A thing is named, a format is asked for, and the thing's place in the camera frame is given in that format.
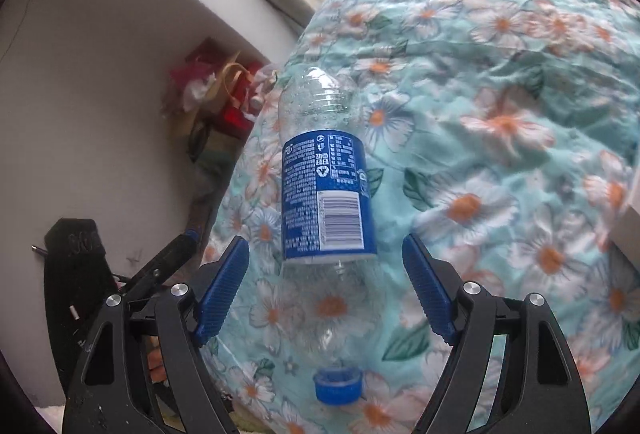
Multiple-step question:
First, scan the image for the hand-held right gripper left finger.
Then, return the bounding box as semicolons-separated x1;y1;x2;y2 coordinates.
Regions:
62;237;250;434

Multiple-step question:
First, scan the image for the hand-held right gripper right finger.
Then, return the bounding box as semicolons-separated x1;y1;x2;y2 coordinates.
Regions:
401;233;592;434

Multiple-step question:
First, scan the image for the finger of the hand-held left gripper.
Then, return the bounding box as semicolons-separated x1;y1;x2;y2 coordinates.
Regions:
116;231;197;301

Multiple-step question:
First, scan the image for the clear plastic bottle blue label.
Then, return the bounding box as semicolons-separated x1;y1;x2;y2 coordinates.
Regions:
276;64;382;407

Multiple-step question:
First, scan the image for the beige paper bag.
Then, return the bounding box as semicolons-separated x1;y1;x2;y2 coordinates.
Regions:
186;62;268;165

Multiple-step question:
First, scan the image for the floral teal blanket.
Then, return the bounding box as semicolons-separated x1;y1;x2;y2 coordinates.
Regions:
202;0;640;434

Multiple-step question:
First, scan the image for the red gift bag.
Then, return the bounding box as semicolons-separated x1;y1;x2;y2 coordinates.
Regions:
162;38;227;117

